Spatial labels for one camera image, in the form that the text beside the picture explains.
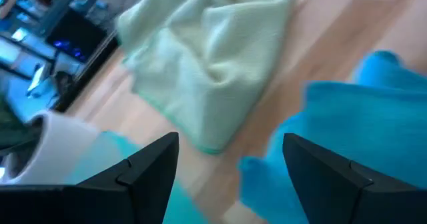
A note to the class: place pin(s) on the black computer case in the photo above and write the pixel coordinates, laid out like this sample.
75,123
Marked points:
76,34

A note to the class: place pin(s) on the green succulent plant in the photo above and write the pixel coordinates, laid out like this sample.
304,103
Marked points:
16,130

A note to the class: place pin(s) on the white plant pot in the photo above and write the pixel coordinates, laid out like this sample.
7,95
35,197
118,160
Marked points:
60,147

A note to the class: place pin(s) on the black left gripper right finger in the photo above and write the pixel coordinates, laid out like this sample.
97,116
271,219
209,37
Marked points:
350,197

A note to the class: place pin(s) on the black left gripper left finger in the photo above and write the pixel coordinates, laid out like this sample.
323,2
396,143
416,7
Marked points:
100,200

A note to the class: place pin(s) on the blue microfiber towel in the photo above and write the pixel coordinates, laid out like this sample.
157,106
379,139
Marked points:
350,117

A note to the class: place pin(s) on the pale green microfiber towel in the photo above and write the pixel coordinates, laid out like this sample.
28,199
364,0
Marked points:
207,67

